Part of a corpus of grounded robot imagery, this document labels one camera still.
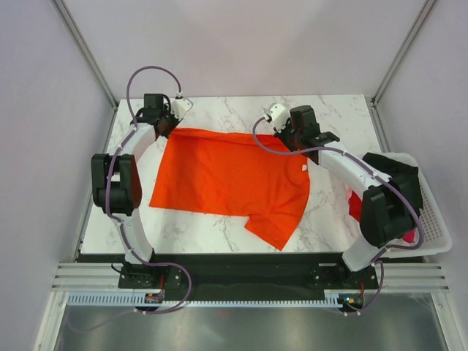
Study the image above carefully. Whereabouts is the orange t shirt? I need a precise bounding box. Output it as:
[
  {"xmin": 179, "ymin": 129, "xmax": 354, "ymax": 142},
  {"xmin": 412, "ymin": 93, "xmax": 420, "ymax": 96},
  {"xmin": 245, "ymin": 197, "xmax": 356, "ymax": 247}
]
[{"xmin": 149, "ymin": 128, "xmax": 310, "ymax": 250}]

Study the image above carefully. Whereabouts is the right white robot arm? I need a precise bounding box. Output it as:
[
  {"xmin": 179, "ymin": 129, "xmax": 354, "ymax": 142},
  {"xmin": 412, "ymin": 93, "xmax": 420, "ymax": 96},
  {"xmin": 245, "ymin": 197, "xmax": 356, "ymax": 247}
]
[{"xmin": 267, "ymin": 104, "xmax": 423, "ymax": 288}]

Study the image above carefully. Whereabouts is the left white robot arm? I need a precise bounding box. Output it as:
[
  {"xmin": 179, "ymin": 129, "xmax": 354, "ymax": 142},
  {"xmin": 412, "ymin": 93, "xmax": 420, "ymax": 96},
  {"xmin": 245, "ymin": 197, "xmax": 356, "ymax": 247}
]
[{"xmin": 91, "ymin": 94, "xmax": 192, "ymax": 287}]

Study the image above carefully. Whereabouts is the red t shirt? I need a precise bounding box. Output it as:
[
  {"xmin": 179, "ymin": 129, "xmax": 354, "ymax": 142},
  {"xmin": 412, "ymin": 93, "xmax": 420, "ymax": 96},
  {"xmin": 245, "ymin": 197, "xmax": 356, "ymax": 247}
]
[{"xmin": 347, "ymin": 190, "xmax": 362, "ymax": 222}]

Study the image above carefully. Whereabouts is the black t shirt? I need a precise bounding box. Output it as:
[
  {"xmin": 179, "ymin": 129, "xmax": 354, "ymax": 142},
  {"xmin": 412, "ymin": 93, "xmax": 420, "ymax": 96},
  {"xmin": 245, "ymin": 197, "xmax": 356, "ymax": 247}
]
[{"xmin": 363, "ymin": 152, "xmax": 423, "ymax": 216}]

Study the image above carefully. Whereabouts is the pink t shirt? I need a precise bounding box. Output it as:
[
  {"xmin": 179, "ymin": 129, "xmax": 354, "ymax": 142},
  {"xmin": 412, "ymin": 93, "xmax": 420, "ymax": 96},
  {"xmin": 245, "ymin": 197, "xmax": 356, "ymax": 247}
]
[{"xmin": 401, "ymin": 229, "xmax": 416, "ymax": 244}]

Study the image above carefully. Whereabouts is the white plastic basket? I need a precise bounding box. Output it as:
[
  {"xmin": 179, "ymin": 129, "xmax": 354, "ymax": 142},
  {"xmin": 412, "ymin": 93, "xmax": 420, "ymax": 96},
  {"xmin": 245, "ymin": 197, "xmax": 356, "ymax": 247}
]
[{"xmin": 346, "ymin": 152, "xmax": 453, "ymax": 259}]

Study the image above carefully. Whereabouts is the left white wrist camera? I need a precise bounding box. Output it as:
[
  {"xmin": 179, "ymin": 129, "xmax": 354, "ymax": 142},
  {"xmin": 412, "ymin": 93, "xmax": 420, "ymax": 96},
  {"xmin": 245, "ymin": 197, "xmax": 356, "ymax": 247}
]
[{"xmin": 171, "ymin": 96, "xmax": 194, "ymax": 121}]

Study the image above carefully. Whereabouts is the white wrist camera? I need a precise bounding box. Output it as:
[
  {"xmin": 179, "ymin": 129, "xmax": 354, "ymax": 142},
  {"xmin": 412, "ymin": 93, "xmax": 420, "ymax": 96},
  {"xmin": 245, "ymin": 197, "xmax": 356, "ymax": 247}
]
[
  {"xmin": 171, "ymin": 96, "xmax": 194, "ymax": 121},
  {"xmin": 265, "ymin": 103, "xmax": 290, "ymax": 132}
]

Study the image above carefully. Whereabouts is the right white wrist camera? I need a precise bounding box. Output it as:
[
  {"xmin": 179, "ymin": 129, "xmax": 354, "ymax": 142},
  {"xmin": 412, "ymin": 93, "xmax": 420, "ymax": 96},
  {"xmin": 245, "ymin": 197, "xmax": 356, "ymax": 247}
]
[{"xmin": 265, "ymin": 103, "xmax": 290, "ymax": 132}]

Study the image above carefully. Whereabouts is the left aluminium corner post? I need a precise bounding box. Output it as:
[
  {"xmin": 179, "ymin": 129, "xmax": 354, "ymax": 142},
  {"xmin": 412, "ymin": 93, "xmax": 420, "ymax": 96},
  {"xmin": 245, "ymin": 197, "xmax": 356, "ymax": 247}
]
[{"xmin": 50, "ymin": 0, "xmax": 118, "ymax": 112}]

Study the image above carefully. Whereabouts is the aluminium corner post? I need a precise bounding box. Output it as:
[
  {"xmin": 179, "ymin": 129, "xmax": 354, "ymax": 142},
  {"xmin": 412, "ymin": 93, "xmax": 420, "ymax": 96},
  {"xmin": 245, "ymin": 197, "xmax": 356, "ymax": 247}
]
[
  {"xmin": 370, "ymin": 0, "xmax": 439, "ymax": 106},
  {"xmin": 50, "ymin": 0, "xmax": 118, "ymax": 112}
]

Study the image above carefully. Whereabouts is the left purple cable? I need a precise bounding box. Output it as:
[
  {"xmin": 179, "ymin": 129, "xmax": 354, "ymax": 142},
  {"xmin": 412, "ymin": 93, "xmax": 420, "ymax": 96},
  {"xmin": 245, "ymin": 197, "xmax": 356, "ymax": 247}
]
[{"xmin": 104, "ymin": 65, "xmax": 194, "ymax": 316}]

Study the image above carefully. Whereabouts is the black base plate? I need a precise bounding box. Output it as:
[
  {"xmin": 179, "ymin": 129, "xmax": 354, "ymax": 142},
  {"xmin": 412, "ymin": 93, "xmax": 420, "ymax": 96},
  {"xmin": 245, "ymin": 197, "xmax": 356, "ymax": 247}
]
[{"xmin": 118, "ymin": 253, "xmax": 378, "ymax": 303}]

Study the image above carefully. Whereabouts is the right aluminium corner post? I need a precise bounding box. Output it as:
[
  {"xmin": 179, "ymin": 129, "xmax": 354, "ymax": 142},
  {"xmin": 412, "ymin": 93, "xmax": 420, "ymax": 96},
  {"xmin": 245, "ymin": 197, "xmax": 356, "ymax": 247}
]
[{"xmin": 370, "ymin": 0, "xmax": 439, "ymax": 106}]

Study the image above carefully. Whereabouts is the blue slotted cable duct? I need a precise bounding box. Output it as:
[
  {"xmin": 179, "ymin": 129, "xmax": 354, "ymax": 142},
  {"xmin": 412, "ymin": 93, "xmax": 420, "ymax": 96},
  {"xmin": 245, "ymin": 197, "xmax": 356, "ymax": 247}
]
[{"xmin": 67, "ymin": 291, "xmax": 343, "ymax": 309}]

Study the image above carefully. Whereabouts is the aluminium frame rail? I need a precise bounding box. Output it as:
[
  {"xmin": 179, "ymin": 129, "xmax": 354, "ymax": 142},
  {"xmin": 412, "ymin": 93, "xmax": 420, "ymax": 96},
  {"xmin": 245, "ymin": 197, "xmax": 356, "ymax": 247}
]
[{"xmin": 52, "ymin": 262, "xmax": 448, "ymax": 293}]

